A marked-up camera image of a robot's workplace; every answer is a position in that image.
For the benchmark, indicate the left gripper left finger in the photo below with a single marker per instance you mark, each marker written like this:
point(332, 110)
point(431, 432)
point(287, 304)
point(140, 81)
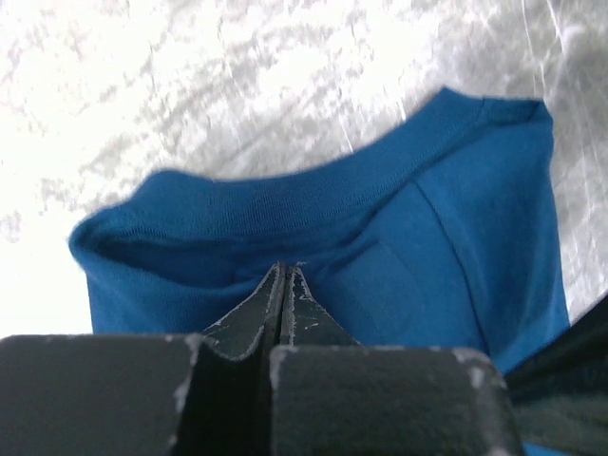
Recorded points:
point(202, 393)

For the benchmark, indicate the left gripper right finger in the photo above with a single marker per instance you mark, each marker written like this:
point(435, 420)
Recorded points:
point(332, 396)

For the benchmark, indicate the blue polo t shirt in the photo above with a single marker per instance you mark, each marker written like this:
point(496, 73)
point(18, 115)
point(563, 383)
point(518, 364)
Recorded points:
point(444, 232)

